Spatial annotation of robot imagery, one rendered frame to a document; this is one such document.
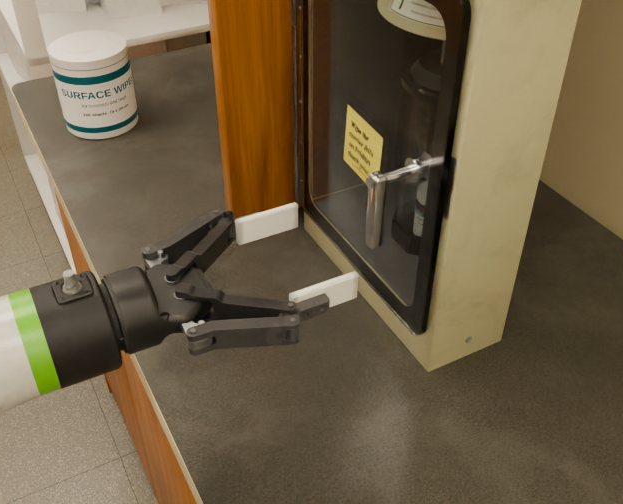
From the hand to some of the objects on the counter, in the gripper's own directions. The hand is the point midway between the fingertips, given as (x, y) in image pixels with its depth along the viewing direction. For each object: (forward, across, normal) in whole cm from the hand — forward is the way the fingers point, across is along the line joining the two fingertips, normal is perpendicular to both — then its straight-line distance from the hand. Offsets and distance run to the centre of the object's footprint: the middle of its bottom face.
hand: (311, 252), depth 73 cm
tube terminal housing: (+26, +11, +20) cm, 34 cm away
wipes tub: (-5, +72, +20) cm, 75 cm away
